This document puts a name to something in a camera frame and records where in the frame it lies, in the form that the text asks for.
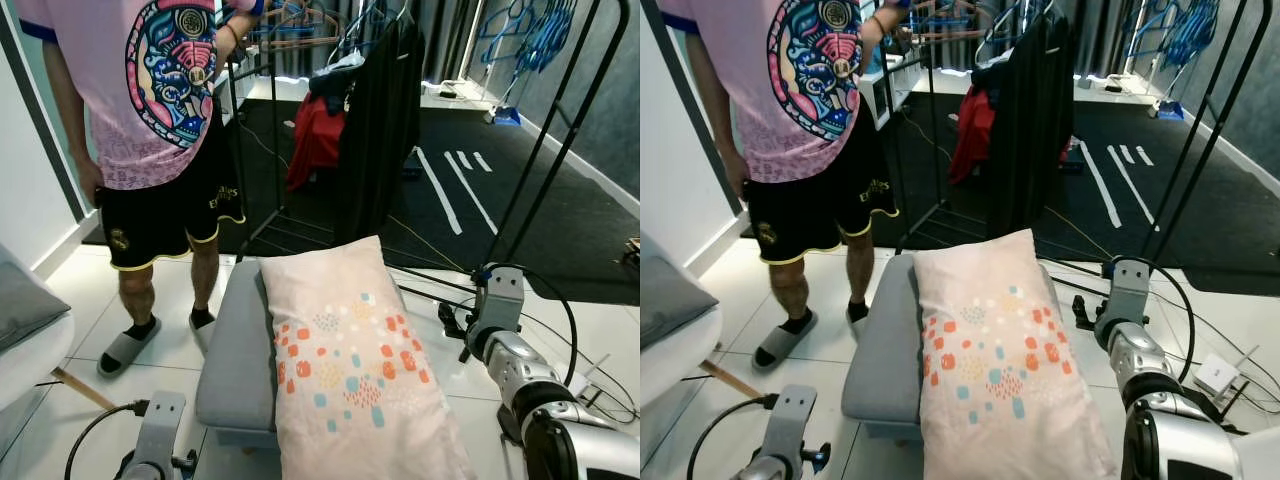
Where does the pink pillow with coloured dots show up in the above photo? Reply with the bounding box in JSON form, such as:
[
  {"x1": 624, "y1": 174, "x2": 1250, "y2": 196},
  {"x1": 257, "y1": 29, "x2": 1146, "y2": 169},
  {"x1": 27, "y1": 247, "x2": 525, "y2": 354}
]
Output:
[
  {"x1": 259, "y1": 235, "x2": 477, "y2": 480},
  {"x1": 911, "y1": 229, "x2": 1120, "y2": 480}
]

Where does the white chair with wooden legs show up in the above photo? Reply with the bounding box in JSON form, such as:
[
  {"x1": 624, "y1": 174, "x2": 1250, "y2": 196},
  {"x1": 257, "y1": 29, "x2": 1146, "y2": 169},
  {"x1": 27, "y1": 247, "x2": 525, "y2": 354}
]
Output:
[
  {"x1": 0, "y1": 310, "x2": 117, "y2": 413},
  {"x1": 640, "y1": 305, "x2": 764, "y2": 407}
]

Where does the black carpet with white stripes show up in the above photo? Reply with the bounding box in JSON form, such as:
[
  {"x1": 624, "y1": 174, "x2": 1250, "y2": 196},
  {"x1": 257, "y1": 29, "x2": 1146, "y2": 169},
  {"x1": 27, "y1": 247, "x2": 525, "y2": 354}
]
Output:
[
  {"x1": 84, "y1": 98, "x2": 641, "y2": 307},
  {"x1": 740, "y1": 92, "x2": 1280, "y2": 297}
]

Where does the grey upholstered ottoman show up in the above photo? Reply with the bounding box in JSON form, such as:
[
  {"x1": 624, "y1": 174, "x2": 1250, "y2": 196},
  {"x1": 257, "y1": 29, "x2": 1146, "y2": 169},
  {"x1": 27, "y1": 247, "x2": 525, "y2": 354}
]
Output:
[
  {"x1": 841, "y1": 252, "x2": 1079, "y2": 442},
  {"x1": 194, "y1": 257, "x2": 481, "y2": 448}
]

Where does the black hanging garment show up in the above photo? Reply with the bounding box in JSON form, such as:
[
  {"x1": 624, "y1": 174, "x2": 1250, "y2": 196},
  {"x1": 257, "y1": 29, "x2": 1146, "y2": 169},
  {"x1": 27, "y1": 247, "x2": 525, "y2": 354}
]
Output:
[
  {"x1": 333, "y1": 18, "x2": 427, "y2": 243},
  {"x1": 984, "y1": 12, "x2": 1078, "y2": 239}
]

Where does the red hanging garment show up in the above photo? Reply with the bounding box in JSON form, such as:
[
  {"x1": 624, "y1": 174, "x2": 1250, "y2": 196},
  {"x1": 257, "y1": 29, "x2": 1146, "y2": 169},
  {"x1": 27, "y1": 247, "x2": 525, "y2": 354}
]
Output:
[
  {"x1": 286, "y1": 93, "x2": 347, "y2": 193},
  {"x1": 947, "y1": 86, "x2": 998, "y2": 186}
]

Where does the black metal clothes rack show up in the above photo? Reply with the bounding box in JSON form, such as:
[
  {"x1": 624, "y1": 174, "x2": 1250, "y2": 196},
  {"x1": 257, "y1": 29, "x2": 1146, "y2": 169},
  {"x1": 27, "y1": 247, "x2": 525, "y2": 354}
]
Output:
[
  {"x1": 224, "y1": 0, "x2": 633, "y2": 265},
  {"x1": 878, "y1": 0, "x2": 1277, "y2": 263}
]

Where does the grey seat cushion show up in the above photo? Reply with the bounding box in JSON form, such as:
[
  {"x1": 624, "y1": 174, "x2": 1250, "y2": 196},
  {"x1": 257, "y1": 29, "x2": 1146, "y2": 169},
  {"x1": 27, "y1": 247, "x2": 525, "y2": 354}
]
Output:
[
  {"x1": 640, "y1": 234, "x2": 720, "y2": 348},
  {"x1": 0, "y1": 244, "x2": 73, "y2": 353}
]

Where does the blue clothes hangers bundle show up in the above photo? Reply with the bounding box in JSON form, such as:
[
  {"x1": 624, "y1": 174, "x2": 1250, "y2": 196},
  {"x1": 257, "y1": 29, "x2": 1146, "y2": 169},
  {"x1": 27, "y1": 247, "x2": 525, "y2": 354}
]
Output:
[
  {"x1": 478, "y1": 0, "x2": 578, "y2": 79},
  {"x1": 1130, "y1": 0, "x2": 1223, "y2": 73}
]

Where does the person in pink shirt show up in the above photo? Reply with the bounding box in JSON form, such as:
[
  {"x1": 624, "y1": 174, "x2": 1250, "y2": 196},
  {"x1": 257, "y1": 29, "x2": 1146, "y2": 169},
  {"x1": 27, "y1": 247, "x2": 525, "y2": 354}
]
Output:
[
  {"x1": 660, "y1": 0, "x2": 913, "y2": 374},
  {"x1": 15, "y1": 0, "x2": 267, "y2": 379}
]

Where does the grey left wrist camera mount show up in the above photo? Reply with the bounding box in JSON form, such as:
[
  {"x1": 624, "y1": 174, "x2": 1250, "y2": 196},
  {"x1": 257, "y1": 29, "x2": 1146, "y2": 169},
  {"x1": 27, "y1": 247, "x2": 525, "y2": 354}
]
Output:
[
  {"x1": 764, "y1": 385, "x2": 819, "y2": 467},
  {"x1": 134, "y1": 390, "x2": 189, "y2": 473}
]

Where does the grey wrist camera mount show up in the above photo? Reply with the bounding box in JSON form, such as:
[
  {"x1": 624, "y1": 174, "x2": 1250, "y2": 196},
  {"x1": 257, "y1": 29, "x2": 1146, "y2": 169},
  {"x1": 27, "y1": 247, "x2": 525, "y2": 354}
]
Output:
[
  {"x1": 1096, "y1": 257, "x2": 1152, "y2": 347},
  {"x1": 764, "y1": 385, "x2": 819, "y2": 467},
  {"x1": 134, "y1": 390, "x2": 189, "y2": 473},
  {"x1": 470, "y1": 264, "x2": 527, "y2": 347}
]

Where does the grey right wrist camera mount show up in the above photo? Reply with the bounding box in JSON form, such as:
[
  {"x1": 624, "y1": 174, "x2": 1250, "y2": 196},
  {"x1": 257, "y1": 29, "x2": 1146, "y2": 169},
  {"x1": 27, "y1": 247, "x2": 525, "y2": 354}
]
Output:
[
  {"x1": 1096, "y1": 257, "x2": 1152, "y2": 347},
  {"x1": 470, "y1": 264, "x2": 527, "y2": 347}
]

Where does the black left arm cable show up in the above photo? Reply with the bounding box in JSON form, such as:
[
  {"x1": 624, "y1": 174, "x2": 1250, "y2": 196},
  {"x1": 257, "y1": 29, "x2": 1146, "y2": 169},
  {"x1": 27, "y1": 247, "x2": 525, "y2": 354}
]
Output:
[
  {"x1": 64, "y1": 399, "x2": 151, "y2": 480},
  {"x1": 686, "y1": 394, "x2": 780, "y2": 480}
]

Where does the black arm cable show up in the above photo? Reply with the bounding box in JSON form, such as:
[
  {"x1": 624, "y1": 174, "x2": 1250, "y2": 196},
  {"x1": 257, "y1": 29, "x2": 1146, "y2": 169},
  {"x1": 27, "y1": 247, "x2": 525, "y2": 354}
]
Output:
[
  {"x1": 486, "y1": 261, "x2": 580, "y2": 389},
  {"x1": 64, "y1": 399, "x2": 151, "y2": 480},
  {"x1": 686, "y1": 394, "x2": 780, "y2": 480},
  {"x1": 1110, "y1": 255, "x2": 1196, "y2": 386}
]

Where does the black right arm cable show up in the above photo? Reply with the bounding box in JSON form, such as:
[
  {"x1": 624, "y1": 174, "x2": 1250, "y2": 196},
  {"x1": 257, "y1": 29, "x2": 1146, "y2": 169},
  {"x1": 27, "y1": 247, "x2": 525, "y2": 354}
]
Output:
[
  {"x1": 1110, "y1": 255, "x2": 1196, "y2": 386},
  {"x1": 486, "y1": 261, "x2": 580, "y2": 389}
]

